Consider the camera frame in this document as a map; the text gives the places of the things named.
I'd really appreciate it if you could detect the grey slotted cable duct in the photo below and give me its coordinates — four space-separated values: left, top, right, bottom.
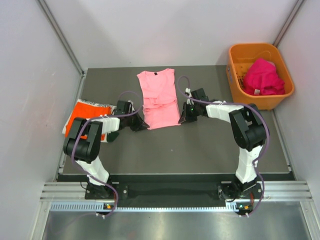
50 201 249 213

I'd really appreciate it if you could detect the light pink t shirt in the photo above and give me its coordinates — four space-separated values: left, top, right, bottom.
137 68 180 130

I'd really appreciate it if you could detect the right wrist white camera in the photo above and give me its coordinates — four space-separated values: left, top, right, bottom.
185 87 194 105

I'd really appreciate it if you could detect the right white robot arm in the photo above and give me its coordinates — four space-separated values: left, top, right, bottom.
179 88 269 199

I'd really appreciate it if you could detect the aluminium frame rail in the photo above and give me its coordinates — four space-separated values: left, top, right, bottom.
40 181 312 202

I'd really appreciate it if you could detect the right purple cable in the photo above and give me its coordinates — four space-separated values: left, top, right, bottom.
176 75 271 218

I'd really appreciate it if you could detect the dark green t shirt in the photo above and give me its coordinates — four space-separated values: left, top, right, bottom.
106 131 120 143

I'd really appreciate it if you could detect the orange plastic basket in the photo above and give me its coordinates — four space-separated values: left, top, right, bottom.
226 42 295 110

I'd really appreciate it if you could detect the white printed t shirt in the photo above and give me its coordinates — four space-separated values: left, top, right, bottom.
62 99 120 143

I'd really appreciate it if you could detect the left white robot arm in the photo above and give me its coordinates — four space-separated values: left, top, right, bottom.
62 99 149 199

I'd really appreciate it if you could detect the purple cable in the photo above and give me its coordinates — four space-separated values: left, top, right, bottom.
176 75 271 218
71 91 143 220

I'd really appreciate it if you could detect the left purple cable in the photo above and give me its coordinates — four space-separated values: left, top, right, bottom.
71 91 143 220

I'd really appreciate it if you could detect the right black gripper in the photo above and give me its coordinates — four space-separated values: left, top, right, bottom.
178 102 200 124

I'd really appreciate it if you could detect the magenta t shirt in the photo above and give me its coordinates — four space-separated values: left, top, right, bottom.
243 58 285 96

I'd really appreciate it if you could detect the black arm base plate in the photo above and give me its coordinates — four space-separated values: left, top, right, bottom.
56 173 297 208

